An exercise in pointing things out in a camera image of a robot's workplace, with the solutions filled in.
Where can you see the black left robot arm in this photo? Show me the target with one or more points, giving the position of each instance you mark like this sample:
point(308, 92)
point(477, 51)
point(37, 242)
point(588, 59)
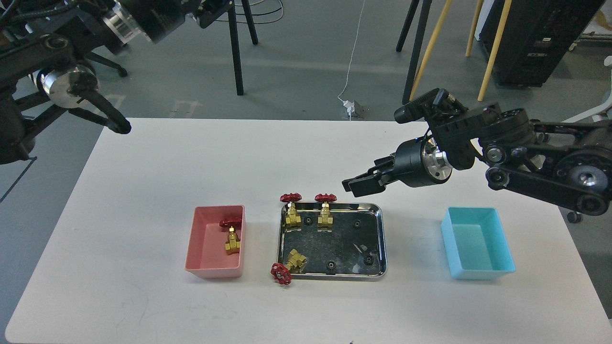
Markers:
point(46, 53)

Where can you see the shiny metal tray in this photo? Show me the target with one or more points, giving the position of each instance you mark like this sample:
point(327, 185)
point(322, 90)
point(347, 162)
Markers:
point(344, 245)

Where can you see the pink plastic box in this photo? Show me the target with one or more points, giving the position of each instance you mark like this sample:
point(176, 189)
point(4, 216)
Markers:
point(205, 255)

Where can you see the brass valve top left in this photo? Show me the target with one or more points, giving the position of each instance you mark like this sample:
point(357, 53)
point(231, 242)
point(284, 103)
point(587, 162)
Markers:
point(292, 219)

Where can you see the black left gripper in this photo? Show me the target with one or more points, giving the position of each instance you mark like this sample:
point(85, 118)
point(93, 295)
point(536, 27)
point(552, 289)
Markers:
point(158, 18)

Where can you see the black office chair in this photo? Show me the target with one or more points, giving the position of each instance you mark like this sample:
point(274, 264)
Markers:
point(122, 72)

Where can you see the black cabinet box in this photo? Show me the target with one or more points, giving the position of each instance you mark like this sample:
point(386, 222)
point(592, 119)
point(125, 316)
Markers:
point(536, 36)

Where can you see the black tripod stand left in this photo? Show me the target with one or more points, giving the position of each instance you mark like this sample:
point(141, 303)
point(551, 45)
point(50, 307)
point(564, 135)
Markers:
point(233, 33)

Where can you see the brass valve bottom left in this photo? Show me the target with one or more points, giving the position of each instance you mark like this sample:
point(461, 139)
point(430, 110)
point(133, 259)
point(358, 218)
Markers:
point(282, 272)

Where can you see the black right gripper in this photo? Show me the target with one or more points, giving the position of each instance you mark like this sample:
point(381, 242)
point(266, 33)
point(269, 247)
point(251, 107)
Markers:
point(416, 163)

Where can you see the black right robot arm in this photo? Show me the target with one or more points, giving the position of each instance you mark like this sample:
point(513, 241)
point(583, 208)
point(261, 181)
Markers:
point(509, 142)

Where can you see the brass valve red wheel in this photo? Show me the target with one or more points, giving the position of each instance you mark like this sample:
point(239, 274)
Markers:
point(233, 243)

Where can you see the brass valve top middle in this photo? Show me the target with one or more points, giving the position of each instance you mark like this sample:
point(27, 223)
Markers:
point(325, 221)

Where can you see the white floor power plug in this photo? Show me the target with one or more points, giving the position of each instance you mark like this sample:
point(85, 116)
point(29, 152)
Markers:
point(354, 111)

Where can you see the black tripod leg right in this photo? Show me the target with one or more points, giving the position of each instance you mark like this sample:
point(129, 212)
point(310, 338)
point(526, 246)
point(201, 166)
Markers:
point(417, 46)

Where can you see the light blue plastic box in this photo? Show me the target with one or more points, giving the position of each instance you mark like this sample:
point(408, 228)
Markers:
point(475, 244)

